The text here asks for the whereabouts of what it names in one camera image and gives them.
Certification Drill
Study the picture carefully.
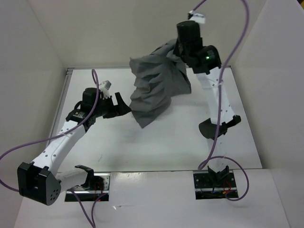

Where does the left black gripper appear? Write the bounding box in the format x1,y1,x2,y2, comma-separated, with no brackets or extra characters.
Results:
93,92,131,119

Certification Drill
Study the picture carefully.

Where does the grey pleated skirt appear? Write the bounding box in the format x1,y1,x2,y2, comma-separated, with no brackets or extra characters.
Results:
129,39,191,128

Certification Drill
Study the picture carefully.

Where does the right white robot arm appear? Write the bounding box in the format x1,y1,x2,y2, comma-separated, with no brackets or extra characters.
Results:
174,20,241,187

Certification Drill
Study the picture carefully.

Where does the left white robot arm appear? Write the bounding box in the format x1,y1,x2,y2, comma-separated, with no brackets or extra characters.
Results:
17,87,131,206

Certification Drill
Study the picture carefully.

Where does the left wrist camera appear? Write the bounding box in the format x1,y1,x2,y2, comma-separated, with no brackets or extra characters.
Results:
99,80,111,98

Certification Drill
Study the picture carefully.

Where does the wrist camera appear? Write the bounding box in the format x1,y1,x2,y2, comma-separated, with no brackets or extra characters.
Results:
99,80,111,98
188,10,206,24

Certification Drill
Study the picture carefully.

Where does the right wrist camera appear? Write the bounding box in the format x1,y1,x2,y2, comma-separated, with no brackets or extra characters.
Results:
188,10,206,24

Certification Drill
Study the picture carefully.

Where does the aluminium table edge rail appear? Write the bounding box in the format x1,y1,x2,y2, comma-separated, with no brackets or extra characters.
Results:
48,67,74,138

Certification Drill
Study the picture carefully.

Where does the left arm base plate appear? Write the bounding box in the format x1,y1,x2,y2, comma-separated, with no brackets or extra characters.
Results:
60,171,111,202

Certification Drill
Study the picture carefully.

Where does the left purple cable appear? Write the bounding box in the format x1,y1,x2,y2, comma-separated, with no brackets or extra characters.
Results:
0,69,109,228

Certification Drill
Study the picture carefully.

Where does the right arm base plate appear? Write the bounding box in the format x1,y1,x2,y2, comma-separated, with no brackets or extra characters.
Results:
193,166,239,200

